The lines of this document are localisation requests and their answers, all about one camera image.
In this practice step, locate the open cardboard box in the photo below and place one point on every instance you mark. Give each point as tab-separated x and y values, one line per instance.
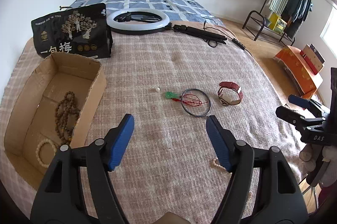
33	116

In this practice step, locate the green jade pendant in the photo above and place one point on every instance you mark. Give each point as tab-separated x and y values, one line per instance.
172	95

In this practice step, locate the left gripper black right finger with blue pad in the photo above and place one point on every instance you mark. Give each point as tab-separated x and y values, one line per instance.
278	198

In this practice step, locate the white gloved hand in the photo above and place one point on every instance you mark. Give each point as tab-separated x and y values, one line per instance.
319	164

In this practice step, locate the blue checked bed sheet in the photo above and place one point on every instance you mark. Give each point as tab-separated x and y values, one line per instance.
183	10

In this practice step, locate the orange gift box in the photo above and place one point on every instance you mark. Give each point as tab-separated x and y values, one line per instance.
307	81

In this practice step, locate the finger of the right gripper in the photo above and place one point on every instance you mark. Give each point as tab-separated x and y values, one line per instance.
299	121
300	101

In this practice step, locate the black snack bag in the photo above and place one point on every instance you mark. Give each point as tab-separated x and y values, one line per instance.
83	31

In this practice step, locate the pink plaid blanket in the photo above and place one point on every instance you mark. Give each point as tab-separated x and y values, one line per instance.
167	164

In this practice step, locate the black clothes rack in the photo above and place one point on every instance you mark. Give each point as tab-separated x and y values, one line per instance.
257	23

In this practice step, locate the dark hanging clothes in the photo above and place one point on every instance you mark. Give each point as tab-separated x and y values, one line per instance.
294	14

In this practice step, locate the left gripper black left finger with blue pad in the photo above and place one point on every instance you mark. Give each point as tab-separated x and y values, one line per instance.
60	198

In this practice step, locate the white ring light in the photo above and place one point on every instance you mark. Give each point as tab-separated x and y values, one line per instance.
138	21

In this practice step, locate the yellow green box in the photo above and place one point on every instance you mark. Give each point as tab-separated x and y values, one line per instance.
277	24

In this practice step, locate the black folded tripod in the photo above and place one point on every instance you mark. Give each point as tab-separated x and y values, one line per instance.
212	39

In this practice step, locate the red beige book box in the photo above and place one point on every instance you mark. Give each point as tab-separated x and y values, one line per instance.
313	58

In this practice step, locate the red strap wristwatch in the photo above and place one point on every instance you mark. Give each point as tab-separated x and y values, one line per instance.
230	93

